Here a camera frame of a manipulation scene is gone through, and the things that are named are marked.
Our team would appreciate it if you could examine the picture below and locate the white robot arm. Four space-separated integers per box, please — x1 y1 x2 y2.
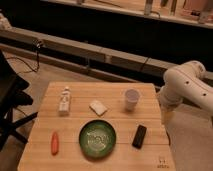
157 61 213 125

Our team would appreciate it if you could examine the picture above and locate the black phone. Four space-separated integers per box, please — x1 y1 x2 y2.
132 125 147 149

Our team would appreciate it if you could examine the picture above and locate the white plastic cup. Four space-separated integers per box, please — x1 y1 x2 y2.
125 89 140 111

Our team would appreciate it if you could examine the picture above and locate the white sponge block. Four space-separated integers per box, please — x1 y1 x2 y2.
89 100 107 116

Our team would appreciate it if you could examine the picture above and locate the green round bowl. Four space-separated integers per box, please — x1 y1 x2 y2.
79 120 116 159

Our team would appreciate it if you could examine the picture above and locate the white tube bottle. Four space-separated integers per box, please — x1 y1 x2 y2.
58 86 71 116

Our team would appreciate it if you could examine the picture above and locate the orange carrot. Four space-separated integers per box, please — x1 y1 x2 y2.
51 132 59 155

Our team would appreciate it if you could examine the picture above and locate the black office chair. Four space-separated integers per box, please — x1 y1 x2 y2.
0 50 37 151

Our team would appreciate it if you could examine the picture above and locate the black cable on floor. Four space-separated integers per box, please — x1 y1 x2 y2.
4 39 45 75

